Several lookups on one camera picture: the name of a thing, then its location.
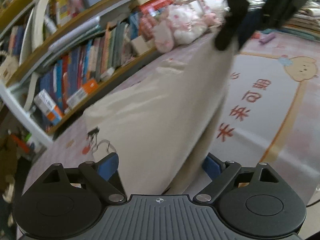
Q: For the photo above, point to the row of books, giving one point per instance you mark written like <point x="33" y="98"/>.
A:
<point x="82" y="62"/>

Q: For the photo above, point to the pink printed desk mat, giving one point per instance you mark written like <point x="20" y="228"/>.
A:
<point x="262" y="110"/>

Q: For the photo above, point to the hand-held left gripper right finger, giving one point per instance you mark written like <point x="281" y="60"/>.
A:
<point x="211" y="166"/>

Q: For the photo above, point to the open white book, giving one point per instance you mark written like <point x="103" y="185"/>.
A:
<point x="41" y="17"/>

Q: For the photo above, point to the stack of folded bedding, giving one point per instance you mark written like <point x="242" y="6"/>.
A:
<point x="307" y="22"/>

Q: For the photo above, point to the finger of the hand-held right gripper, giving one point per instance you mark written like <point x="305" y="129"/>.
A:
<point x="235" y="5"/>

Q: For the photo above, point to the thick red dictionary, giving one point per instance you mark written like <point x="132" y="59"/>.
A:
<point x="157" y="3"/>

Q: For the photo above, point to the small pink plush toy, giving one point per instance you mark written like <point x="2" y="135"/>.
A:
<point x="212" y="18"/>

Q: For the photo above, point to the tall white orange box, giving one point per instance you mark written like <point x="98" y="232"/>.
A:
<point x="48" y="107"/>

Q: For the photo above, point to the white round container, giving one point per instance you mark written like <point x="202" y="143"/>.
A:
<point x="108" y="73"/>

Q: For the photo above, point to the white pink plush rabbit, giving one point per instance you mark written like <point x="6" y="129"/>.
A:
<point x="180" y="27"/>

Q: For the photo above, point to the cream bag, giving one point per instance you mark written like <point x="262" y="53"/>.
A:
<point x="8" y="67"/>

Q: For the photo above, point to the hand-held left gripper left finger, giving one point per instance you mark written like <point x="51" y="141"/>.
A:
<point x="108" y="166"/>

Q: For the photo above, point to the cream garment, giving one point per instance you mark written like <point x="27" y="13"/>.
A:
<point x="155" y="105"/>

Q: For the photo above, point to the flat white orange box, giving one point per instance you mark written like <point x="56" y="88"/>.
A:
<point x="82" y="92"/>

